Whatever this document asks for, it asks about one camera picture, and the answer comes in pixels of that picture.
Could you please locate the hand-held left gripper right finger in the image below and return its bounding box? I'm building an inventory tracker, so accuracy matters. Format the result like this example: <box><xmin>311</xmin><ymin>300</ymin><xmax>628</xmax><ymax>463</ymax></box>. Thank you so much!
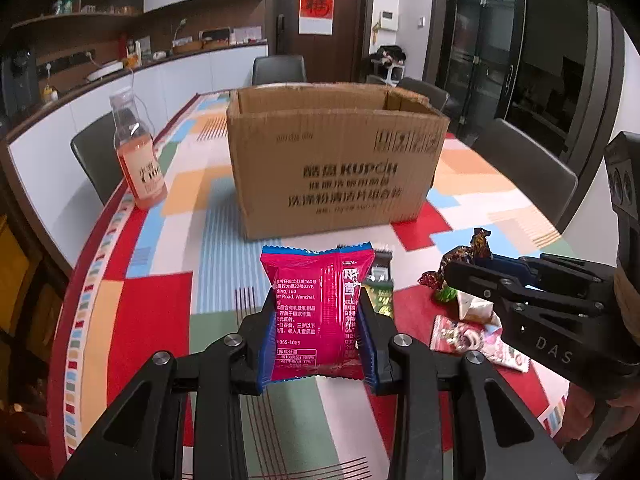
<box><xmin>356</xmin><ymin>292</ymin><xmax>576</xmax><ymax>480</ymax></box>

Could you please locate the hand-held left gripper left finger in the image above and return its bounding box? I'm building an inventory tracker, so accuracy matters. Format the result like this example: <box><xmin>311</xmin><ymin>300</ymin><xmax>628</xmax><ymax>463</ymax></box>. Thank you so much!
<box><xmin>57</xmin><ymin>304</ymin><xmax>278</xmax><ymax>480</ymax></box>

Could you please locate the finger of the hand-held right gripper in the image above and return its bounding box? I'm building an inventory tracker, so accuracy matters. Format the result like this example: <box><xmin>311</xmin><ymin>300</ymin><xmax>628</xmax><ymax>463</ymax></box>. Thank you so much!
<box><xmin>443</xmin><ymin>257</ymin><xmax>617</xmax><ymax>312</ymax></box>
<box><xmin>474</xmin><ymin>253</ymin><xmax>617</xmax><ymax>287</ymax></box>

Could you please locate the pink bear snack packet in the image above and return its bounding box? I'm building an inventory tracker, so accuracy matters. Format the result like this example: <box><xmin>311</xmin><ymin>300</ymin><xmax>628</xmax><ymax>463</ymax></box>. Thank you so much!
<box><xmin>430</xmin><ymin>314</ymin><xmax>531</xmax><ymax>374</ymax></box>

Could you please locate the red snack packet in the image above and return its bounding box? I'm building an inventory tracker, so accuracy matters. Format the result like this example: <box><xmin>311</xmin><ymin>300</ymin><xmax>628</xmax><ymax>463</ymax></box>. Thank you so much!
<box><xmin>260</xmin><ymin>242</ymin><xmax>376</xmax><ymax>384</ymax></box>

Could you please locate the brown cardboard box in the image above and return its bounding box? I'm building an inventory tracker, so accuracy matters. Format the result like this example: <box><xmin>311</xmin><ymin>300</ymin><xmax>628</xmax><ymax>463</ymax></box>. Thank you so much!
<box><xmin>226</xmin><ymin>82</ymin><xmax>451</xmax><ymax>241</ymax></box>

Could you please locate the person's right hand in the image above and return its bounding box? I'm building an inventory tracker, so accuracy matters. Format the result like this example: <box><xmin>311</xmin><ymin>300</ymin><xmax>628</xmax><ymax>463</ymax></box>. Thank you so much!
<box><xmin>564</xmin><ymin>387</ymin><xmax>640</xmax><ymax>456</ymax></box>

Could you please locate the brown foil wrapped candy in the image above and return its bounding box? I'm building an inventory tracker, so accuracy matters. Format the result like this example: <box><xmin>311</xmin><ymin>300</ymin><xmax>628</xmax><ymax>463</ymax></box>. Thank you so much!
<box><xmin>472</xmin><ymin>227</ymin><xmax>494</xmax><ymax>261</ymax></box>

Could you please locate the white orange snack packet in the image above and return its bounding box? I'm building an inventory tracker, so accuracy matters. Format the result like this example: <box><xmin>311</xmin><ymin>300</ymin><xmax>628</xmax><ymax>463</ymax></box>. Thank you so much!
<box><xmin>455</xmin><ymin>294</ymin><xmax>502</xmax><ymax>324</ymax></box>

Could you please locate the brown red wrapped candy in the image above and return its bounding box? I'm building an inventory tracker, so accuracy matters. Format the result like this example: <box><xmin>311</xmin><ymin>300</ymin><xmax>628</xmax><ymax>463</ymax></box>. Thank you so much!
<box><xmin>419</xmin><ymin>270</ymin><xmax>447</xmax><ymax>292</ymax></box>

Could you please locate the green snack packet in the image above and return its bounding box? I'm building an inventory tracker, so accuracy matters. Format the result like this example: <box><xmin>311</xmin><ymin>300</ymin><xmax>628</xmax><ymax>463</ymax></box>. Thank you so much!
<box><xmin>362</xmin><ymin>280</ymin><xmax>396</xmax><ymax>319</ymax></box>

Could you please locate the dark small snack packet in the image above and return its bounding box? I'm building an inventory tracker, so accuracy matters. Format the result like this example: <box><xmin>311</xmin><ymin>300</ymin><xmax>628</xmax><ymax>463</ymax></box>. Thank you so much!
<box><xmin>371</xmin><ymin>247</ymin><xmax>394</xmax><ymax>283</ymax></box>

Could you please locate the grey dining chair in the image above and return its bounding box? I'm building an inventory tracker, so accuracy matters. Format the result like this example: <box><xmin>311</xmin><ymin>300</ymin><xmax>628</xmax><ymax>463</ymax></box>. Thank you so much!
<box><xmin>396</xmin><ymin>77</ymin><xmax>451</xmax><ymax>112</ymax></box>
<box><xmin>70</xmin><ymin>111</ymin><xmax>157</xmax><ymax>206</ymax></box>
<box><xmin>251</xmin><ymin>55</ymin><xmax>307</xmax><ymax>86</ymax></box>
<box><xmin>471</xmin><ymin>118</ymin><xmax>579</xmax><ymax>234</ymax></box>

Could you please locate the black glass cabinet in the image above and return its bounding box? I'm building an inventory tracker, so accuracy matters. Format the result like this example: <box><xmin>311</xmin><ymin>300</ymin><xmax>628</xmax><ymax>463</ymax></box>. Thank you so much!
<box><xmin>440</xmin><ymin>0</ymin><xmax>627</xmax><ymax>233</ymax></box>

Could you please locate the pink drink bottle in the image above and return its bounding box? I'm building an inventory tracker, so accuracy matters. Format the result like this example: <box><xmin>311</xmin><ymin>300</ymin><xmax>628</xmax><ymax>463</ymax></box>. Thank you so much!
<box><xmin>109</xmin><ymin>89</ymin><xmax>169</xmax><ymax>211</ymax></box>

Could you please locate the dark bag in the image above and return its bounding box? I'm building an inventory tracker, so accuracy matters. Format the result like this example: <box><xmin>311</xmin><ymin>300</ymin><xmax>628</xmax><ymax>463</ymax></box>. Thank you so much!
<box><xmin>374</xmin><ymin>45</ymin><xmax>407</xmax><ymax>65</ymax></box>

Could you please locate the dark wooden door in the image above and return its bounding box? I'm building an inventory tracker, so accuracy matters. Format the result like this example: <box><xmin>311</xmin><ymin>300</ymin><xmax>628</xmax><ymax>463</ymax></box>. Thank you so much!
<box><xmin>272</xmin><ymin>0</ymin><xmax>372</xmax><ymax>84</ymax></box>

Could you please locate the white base cabinet counter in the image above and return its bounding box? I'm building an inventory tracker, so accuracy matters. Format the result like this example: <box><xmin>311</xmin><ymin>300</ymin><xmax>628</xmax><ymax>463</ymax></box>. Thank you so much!
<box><xmin>0</xmin><ymin>42</ymin><xmax>269</xmax><ymax>211</ymax></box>

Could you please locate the flat box on counter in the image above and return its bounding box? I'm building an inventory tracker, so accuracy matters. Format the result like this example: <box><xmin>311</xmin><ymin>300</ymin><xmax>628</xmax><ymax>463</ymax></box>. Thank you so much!
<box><xmin>200</xmin><ymin>26</ymin><xmax>264</xmax><ymax>49</ymax></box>

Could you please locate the round white appliance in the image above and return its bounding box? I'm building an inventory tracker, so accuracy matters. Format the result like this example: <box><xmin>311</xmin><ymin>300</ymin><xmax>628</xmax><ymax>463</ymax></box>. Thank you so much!
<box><xmin>84</xmin><ymin>60</ymin><xmax>126</xmax><ymax>84</ymax></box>

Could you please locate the black coffee machine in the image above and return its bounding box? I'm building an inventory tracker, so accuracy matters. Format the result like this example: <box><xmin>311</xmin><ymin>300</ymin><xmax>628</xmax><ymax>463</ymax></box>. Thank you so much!
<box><xmin>0</xmin><ymin>50</ymin><xmax>39</xmax><ymax>117</ymax></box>

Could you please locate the white cable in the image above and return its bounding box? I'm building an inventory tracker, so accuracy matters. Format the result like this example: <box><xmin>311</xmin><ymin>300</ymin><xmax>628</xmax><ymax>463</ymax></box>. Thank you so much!
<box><xmin>89</xmin><ymin>52</ymin><xmax>153</xmax><ymax>133</ymax></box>

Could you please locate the red wall poster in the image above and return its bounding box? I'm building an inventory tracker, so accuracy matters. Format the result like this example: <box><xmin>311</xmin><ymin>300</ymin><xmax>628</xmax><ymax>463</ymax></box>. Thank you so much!
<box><xmin>299</xmin><ymin>0</ymin><xmax>335</xmax><ymax>36</ymax></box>

